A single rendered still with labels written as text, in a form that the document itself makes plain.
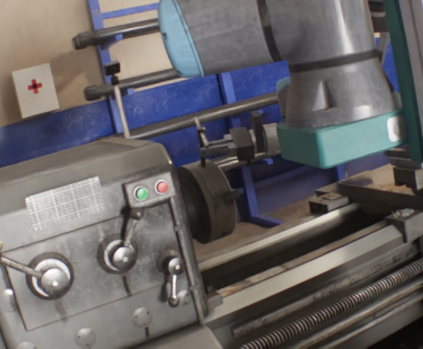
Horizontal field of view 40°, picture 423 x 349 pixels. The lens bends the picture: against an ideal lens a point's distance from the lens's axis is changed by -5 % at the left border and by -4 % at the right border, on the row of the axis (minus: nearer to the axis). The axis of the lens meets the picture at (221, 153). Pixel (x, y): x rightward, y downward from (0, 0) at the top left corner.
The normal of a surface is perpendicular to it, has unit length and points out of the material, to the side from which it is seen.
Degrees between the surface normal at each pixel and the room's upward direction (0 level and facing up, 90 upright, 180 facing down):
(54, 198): 90
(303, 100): 70
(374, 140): 90
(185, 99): 90
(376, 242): 36
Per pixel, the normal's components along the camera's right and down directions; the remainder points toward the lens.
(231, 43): -0.11, 0.55
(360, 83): 0.14, -0.22
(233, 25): -0.21, 0.20
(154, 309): 0.45, 0.06
